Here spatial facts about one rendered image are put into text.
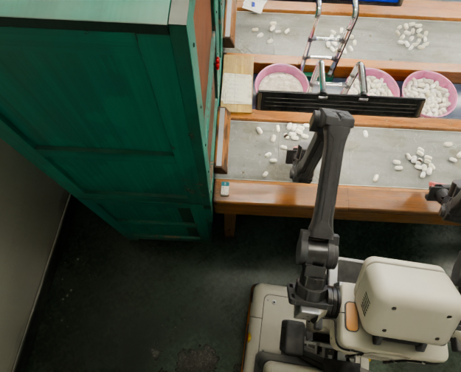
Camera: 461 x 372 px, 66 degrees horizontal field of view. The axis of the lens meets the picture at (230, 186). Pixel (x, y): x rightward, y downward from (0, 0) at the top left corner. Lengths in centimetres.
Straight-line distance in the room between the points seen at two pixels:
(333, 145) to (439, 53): 135
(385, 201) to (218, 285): 110
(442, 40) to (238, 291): 178
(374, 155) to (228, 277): 110
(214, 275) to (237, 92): 110
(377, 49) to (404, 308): 149
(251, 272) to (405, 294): 142
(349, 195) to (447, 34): 112
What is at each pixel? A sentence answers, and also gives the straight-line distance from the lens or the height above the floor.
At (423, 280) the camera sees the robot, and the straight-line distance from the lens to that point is 98.
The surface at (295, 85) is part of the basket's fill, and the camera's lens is 187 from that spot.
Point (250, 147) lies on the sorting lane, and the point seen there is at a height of 74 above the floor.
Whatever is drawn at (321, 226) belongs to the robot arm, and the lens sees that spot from 99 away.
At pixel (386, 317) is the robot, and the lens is 94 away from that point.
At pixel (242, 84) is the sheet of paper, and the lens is 178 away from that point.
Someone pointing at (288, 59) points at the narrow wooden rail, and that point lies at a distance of 192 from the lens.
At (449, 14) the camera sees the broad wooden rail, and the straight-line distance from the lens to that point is 242.
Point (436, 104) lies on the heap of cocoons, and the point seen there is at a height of 74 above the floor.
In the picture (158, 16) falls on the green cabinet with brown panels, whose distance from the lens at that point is 63.
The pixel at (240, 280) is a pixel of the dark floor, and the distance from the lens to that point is 223.
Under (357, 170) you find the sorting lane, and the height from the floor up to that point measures 74.
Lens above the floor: 222
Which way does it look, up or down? 70 degrees down
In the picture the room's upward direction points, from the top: 2 degrees clockwise
